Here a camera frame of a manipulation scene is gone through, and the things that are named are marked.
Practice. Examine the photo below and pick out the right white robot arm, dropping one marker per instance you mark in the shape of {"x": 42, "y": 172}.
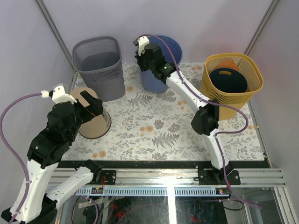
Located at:
{"x": 205, "y": 121}

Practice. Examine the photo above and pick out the blue plastic bucket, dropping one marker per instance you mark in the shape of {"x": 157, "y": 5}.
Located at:
{"x": 149, "y": 82}

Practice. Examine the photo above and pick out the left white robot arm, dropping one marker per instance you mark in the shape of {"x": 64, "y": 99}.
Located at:
{"x": 33, "y": 205}

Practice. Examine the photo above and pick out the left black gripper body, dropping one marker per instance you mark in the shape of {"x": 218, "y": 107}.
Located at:
{"x": 82, "y": 115}

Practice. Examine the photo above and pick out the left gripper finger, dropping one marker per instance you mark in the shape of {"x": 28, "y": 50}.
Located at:
{"x": 99, "y": 110}
{"x": 91, "y": 102}

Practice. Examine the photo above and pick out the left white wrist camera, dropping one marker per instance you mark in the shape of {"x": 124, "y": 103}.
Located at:
{"x": 59, "y": 95}

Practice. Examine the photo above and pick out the aluminium mounting rail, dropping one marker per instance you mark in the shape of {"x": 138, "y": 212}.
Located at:
{"x": 183, "y": 182}

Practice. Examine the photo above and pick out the orange insert in yellow basket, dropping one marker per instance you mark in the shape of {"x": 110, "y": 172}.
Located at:
{"x": 228, "y": 63}

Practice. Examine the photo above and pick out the yellow mesh waste basket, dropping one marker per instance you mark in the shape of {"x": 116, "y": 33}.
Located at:
{"x": 247, "y": 68}

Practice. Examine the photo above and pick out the beige bin with black rim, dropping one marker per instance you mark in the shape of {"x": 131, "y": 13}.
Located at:
{"x": 99, "y": 125}

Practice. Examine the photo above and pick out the grey mesh waste basket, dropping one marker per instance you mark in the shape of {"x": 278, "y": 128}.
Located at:
{"x": 98, "y": 60}

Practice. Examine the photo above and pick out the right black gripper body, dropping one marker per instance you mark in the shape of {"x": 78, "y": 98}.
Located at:
{"x": 144, "y": 65}

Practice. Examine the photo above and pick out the floral table cloth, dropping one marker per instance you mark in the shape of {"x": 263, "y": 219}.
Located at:
{"x": 157, "y": 127}

